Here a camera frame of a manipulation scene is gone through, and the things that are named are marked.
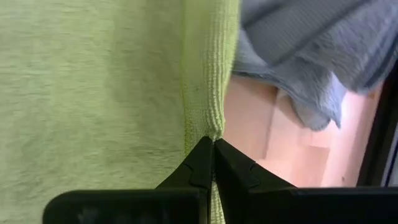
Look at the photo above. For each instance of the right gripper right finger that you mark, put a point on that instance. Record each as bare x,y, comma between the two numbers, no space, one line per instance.
280,205

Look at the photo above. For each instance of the green microfiber towel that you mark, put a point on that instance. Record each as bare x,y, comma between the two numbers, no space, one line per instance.
93,93

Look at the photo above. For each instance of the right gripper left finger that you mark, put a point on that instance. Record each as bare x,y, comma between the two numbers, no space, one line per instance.
140,208

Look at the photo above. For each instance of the grey microfiber towel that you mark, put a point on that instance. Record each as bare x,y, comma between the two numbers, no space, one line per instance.
311,46

